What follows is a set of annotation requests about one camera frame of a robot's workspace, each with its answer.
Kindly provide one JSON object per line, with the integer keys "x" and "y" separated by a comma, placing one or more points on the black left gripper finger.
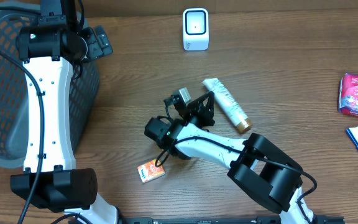
{"x": 103, "y": 40}
{"x": 94, "y": 49}

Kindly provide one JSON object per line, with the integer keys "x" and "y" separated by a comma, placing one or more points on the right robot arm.
{"x": 257, "y": 166}

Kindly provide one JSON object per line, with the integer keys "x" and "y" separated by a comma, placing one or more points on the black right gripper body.
{"x": 198, "y": 115}

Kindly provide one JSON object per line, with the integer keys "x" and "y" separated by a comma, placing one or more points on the white barcode scanner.
{"x": 195, "y": 29}

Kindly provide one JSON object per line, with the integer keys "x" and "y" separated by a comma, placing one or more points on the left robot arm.
{"x": 48, "y": 52}

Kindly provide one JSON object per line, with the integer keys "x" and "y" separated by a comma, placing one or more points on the small orange box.
{"x": 149, "y": 171}

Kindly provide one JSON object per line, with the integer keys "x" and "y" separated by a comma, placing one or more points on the grey plastic shopping basket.
{"x": 14, "y": 99}

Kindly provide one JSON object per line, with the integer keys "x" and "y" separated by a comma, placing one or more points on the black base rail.
{"x": 257, "y": 220}

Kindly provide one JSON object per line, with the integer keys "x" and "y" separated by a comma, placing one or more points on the white bamboo print tube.
{"x": 229, "y": 105}

